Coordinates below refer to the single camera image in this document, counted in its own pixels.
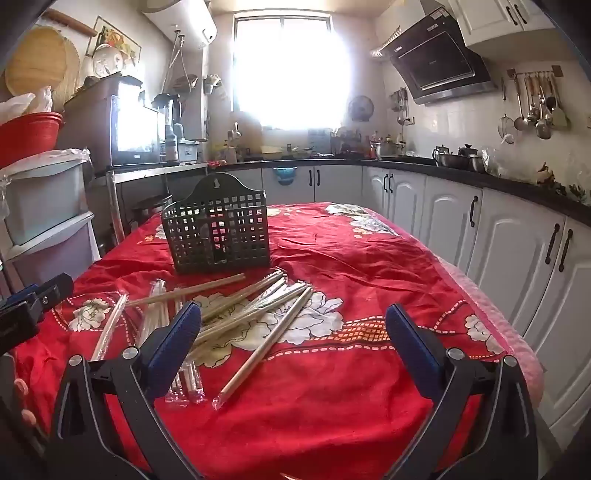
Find small round wall fan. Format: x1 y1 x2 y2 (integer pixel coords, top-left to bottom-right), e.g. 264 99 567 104
348 95 375 123

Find white plate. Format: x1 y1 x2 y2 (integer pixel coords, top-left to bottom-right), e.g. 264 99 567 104
92 44 125 77

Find clear plastic bags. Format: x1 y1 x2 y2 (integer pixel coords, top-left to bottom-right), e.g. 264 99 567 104
482 148 591 204

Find pink table cover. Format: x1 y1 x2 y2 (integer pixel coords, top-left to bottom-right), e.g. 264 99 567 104
434 256 546 407

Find person's left hand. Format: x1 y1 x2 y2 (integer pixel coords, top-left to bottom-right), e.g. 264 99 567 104
13 376 40 430

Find white wall cabinet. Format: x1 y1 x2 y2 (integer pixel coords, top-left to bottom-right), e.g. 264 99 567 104
450 0 573 47

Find silver microwave oven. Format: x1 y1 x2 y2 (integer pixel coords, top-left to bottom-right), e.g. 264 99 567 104
60 76 163 169

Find black range hood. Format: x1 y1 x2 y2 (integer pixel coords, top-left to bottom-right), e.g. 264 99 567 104
388 7 497 104

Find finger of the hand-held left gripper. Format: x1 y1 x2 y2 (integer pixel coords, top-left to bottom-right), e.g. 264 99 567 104
0 272 75 319
0 310 41 344

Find white lower kitchen cabinets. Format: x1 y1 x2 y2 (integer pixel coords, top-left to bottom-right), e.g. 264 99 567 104
261 164 591 448

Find stainless steel shelf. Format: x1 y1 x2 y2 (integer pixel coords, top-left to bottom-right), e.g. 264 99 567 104
90 161 208 245

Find round bamboo sieve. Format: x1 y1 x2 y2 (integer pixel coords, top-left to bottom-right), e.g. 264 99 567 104
4 25 81 97

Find steel cooking pot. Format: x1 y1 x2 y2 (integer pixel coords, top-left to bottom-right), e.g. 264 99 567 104
369 138 402 160

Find black plastic utensil basket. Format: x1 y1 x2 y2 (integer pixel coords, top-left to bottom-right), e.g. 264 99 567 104
161 172 272 275

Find silver flexible vent duct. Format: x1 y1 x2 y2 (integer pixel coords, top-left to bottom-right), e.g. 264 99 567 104
369 27 402 58

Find red floral tablecloth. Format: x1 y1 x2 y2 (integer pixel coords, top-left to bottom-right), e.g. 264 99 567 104
14 200 513 480

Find bright kitchen window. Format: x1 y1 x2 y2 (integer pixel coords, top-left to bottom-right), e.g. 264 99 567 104
233 14 352 131

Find hanging utensils beside fan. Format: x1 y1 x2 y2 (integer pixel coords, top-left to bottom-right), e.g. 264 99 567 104
392 88 411 125

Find stacked pots with lids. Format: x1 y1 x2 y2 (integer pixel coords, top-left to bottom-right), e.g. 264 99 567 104
131 194 174 227

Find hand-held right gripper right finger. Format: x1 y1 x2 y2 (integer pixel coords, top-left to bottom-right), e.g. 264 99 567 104
385 302 539 480

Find white water heater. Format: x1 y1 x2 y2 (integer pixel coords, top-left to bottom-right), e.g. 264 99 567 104
141 0 218 49

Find red plastic basin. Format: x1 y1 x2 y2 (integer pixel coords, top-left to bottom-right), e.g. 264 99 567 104
0 112 64 169

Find wall poster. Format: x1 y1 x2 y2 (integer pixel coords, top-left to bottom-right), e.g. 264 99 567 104
85 16 139 70

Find bunch of chopsticks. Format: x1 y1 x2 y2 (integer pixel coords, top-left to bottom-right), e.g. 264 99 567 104
90 271 315 411

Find white plastic bag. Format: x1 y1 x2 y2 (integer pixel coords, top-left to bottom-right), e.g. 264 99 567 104
0 87 54 116

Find black blender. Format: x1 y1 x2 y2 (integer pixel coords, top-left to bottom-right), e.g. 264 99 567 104
152 92 183 139

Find grey plastic drawer unit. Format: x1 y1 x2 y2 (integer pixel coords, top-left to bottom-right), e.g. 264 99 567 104
0 148 100 287

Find row of hanging metal utensils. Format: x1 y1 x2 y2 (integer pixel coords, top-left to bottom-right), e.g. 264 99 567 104
501 67 571 139

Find white storage container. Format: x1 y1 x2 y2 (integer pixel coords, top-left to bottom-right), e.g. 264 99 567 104
178 138 200 164

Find wooden rolling pin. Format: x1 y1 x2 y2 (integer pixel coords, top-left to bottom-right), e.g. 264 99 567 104
44 9 98 38

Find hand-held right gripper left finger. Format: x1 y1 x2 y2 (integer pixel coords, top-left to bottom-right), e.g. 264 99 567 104
46 300 204 480

